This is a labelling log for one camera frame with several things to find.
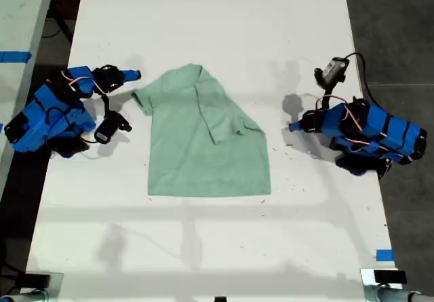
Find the pale green T-shirt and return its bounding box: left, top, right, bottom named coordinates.
left=130, top=63, right=272, bottom=198

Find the long blue tape strip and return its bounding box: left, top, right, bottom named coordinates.
left=0, top=51, right=33, bottom=64

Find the white side table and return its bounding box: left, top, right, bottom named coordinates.
left=0, top=0, right=57, bottom=194

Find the short blue tape piece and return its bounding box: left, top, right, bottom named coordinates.
left=376, top=248, right=395, bottom=263

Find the small black box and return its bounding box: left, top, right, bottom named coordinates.
left=20, top=273, right=52, bottom=288
left=373, top=270, right=408, bottom=284

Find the metal table clamp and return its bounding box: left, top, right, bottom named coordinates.
left=18, top=271, right=65, bottom=302
left=360, top=268, right=422, bottom=302

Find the black camera stalk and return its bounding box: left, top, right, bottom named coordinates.
left=100, top=91, right=117, bottom=119
left=321, top=83, right=336, bottom=111

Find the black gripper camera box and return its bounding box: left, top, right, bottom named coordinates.
left=94, top=111, right=132, bottom=145

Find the silver black camera box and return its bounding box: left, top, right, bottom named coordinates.
left=314, top=56, right=351, bottom=90

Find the black floor cable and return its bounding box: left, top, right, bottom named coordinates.
left=41, top=8, right=75, bottom=44

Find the black camera cable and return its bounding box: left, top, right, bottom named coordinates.
left=344, top=52, right=380, bottom=107

